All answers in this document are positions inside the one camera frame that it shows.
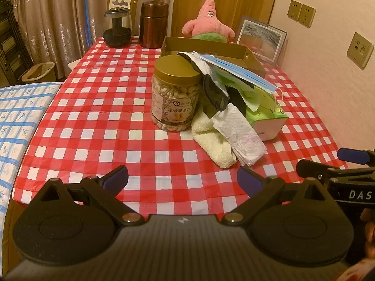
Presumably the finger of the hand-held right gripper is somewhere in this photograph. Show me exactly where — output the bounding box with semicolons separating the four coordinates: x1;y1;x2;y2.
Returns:
337;148;375;166
296;159;375;185

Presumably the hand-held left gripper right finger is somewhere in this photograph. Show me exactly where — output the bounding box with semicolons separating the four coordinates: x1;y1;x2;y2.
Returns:
220;165;337;226

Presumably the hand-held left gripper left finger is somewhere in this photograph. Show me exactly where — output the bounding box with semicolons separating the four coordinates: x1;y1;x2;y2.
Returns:
37;165;145;226

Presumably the white paper tissue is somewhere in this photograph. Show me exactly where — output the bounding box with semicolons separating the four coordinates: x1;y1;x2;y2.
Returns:
212;104;268;167

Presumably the cream towel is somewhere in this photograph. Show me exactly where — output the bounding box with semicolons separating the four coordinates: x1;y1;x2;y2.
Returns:
191;111;237;169

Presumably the blue face mask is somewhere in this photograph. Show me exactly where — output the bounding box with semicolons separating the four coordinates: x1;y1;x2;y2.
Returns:
193;53;284;100

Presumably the brown cardboard box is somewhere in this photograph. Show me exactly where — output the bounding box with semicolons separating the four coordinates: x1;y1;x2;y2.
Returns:
160;36;267;78

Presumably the person's right forearm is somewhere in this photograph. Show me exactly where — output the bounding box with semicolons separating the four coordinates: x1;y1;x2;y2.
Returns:
341;258;375;281

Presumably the person's right hand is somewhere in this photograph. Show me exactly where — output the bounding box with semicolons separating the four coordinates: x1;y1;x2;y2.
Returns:
361;208;375;259

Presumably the green tissue box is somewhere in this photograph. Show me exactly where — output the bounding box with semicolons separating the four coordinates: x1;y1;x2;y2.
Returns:
244;94;289;141

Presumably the red checked tablecloth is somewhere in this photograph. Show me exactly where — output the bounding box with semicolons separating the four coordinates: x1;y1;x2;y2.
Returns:
12;35;349;221

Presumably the nut jar with gold lid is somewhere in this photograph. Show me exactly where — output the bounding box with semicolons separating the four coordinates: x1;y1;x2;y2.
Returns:
150;55;204;133

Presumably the blue checked bed sheet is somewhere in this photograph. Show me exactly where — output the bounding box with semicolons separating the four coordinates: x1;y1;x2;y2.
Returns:
0;82;62;220

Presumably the white flat board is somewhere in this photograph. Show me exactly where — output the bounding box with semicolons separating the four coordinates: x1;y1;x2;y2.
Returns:
68;57;88;72

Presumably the woven floor basket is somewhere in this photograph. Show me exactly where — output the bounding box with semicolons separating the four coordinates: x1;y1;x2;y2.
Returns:
22;62;56;82

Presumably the dark glass jar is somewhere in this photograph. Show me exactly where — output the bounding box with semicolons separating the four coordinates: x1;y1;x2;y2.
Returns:
103;7;133;48

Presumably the brown cylindrical canister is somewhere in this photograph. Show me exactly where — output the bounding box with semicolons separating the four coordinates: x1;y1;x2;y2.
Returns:
139;1;169;49

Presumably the pink starfish plush toy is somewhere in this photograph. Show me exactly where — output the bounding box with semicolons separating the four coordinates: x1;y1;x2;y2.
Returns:
182;0;236;41

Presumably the black folding rack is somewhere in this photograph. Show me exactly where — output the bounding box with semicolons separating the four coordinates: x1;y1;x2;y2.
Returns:
0;0;33;85

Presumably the beige wall socket with switch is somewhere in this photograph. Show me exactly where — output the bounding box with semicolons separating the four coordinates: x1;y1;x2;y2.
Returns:
347;32;375;70

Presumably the clear picture frame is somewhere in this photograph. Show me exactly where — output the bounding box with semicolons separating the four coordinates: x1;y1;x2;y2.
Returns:
235;15;288;65

